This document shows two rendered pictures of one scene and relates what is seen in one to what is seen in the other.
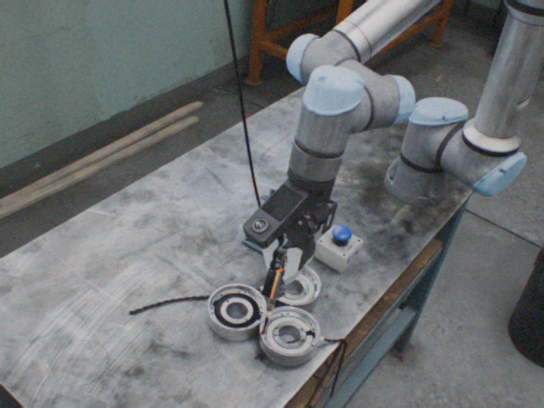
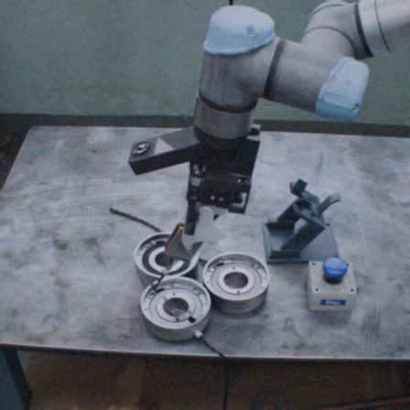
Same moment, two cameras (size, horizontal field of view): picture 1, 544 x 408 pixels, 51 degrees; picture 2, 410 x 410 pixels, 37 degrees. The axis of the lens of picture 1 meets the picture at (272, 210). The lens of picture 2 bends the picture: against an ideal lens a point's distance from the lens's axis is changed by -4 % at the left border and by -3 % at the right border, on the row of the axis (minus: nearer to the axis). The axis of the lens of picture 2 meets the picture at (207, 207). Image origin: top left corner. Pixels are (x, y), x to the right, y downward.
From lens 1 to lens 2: 0.69 m
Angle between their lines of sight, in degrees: 43
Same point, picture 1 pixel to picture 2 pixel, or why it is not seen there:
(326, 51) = (326, 16)
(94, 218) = not seen: hidden behind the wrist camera
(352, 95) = (230, 37)
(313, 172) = (197, 117)
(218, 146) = (360, 145)
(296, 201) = (182, 145)
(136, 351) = (79, 234)
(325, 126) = (206, 64)
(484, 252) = not seen: outside the picture
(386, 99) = (301, 70)
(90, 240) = not seen: hidden behind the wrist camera
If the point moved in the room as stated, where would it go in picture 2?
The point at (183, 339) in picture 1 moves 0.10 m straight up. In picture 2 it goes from (114, 252) to (109, 208)
